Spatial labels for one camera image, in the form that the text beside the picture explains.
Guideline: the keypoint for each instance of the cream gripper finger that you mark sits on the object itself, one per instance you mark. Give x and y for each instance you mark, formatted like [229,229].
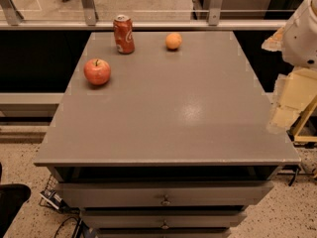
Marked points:
[273,43]
[292,94]

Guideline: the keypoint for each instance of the red apple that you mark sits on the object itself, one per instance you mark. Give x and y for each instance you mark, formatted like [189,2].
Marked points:
[97,71]

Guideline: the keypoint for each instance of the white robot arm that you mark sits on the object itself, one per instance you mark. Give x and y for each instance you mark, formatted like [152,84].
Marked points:
[297,42]

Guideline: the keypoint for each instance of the orange fruit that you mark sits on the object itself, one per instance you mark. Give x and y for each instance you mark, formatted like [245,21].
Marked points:
[173,41]

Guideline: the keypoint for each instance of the grey drawer cabinet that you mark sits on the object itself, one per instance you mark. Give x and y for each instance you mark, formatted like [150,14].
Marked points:
[194,115]

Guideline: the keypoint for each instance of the red soda can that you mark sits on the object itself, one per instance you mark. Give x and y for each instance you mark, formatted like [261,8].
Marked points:
[123,33]

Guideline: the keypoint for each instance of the top grey drawer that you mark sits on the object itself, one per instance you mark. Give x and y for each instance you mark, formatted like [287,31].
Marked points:
[163,194]

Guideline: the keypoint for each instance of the grey drawer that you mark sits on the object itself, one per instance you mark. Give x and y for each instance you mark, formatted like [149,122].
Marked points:
[163,219]
[163,194]

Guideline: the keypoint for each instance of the middle grey drawer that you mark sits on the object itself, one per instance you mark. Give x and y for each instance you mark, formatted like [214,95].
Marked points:
[163,219]

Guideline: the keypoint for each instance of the metal glass railing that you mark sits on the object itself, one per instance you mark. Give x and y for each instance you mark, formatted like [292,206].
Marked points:
[97,15]

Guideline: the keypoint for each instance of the black chair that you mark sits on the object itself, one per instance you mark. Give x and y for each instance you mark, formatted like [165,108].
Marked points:
[12,197]

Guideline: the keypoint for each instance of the yellow frame stand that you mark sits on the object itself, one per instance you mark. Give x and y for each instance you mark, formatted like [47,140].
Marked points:
[305,129]

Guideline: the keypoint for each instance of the wire basket with items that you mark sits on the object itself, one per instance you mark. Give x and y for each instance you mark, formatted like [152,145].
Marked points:
[51,198]

